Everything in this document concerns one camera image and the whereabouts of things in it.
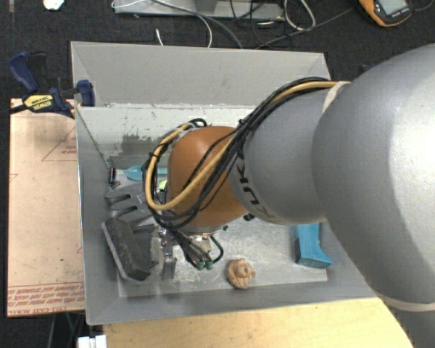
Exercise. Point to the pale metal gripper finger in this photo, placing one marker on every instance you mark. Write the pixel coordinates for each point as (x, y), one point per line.
(169, 268)
(156, 248)

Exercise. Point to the dark grey flat block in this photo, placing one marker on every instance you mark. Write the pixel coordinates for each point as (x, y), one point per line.
(128, 247)

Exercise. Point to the brown swirl toy pastry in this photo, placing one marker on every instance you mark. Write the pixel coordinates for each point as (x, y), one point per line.
(240, 274)

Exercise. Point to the grey fork-shaped plastic tool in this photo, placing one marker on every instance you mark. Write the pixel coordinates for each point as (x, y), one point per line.
(125, 203)

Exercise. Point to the small bright green object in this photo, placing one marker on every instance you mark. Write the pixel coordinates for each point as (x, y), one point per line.
(162, 185)

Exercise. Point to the small black clip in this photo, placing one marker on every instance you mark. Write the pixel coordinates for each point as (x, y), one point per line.
(112, 176)

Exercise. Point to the blue angular plastic object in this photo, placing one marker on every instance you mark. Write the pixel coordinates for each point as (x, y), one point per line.
(310, 247)

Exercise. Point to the brown cardboard board, red print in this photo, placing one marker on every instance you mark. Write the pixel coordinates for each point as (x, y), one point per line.
(43, 212)

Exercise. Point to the grey metal bin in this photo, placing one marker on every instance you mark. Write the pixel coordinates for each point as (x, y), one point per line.
(203, 82)

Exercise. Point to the black cylinder on white bracket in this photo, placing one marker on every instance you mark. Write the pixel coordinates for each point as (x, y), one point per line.
(249, 217)

